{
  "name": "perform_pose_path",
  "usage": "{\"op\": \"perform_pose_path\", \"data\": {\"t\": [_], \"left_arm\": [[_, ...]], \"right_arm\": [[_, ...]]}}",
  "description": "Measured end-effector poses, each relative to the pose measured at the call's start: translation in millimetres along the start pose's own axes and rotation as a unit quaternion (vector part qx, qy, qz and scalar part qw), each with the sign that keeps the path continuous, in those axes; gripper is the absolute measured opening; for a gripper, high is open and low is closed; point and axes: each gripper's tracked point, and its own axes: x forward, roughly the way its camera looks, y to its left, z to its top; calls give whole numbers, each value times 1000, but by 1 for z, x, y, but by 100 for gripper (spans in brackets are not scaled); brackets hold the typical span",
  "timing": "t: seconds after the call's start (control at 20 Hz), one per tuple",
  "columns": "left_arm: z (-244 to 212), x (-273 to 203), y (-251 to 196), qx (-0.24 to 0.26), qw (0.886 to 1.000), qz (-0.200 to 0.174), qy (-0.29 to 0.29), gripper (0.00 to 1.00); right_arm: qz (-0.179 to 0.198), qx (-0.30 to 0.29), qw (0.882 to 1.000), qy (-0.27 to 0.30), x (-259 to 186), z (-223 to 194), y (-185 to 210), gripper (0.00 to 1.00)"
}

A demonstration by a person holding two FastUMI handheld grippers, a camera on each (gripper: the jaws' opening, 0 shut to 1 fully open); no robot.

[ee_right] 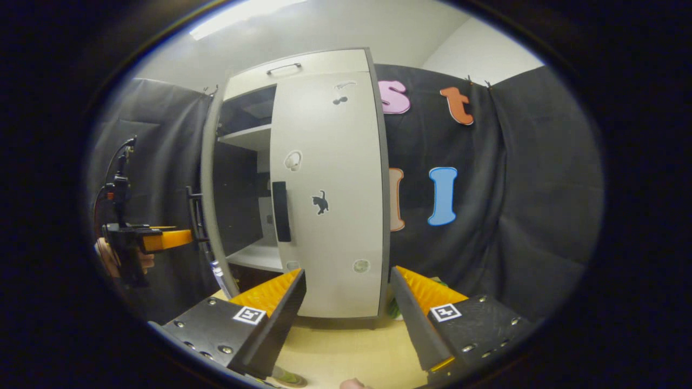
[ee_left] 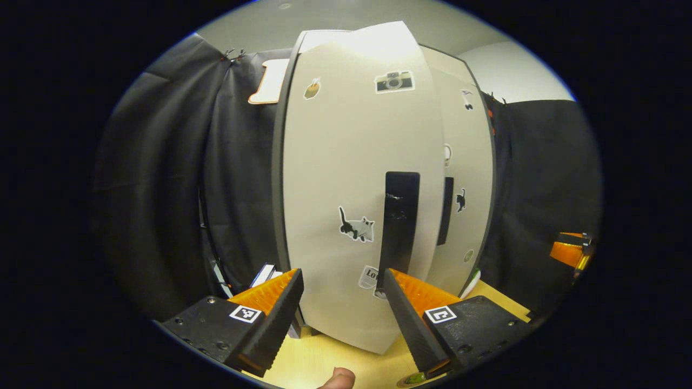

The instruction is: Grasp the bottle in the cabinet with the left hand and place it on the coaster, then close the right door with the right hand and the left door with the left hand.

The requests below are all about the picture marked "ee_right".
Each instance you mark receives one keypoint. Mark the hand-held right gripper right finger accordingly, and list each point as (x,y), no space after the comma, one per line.
(413,319)

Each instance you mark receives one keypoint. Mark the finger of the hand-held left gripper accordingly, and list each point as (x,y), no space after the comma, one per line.
(167,240)

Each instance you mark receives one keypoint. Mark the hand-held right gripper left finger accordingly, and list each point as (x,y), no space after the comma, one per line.
(281,319)

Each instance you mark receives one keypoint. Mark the green label bottle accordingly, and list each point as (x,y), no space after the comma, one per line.
(284,374)

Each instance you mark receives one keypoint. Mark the white cabinet door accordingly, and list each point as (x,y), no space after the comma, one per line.
(206,156)
(335,162)

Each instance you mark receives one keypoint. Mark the white grey cabinet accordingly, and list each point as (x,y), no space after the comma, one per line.
(243,178)

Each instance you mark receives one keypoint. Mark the white cabinet shelf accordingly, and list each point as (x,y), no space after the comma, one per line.
(251,138)

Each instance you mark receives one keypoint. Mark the white cabinet drawer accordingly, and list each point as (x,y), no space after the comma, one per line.
(324,62)

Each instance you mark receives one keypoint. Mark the green object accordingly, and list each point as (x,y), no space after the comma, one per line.
(393,309)

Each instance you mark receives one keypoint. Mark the black backdrop cloth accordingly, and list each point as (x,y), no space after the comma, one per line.
(540,189)

